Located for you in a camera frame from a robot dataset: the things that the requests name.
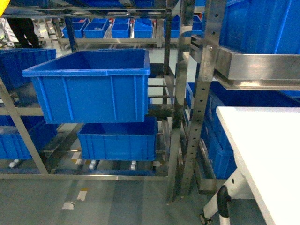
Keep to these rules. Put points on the yellow toy building block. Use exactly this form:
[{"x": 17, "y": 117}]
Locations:
[{"x": 3, "y": 6}]

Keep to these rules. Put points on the blue bin lower rack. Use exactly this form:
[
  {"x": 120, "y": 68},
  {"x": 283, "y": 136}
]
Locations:
[{"x": 119, "y": 141}]

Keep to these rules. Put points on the blue bin on rack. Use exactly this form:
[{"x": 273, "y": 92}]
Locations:
[{"x": 102, "y": 86}]

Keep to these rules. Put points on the person in black trousers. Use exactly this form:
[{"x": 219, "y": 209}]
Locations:
[{"x": 23, "y": 28}]

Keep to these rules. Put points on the steel rack upright post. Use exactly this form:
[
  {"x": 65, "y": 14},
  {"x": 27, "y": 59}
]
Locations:
[{"x": 206, "y": 50}]

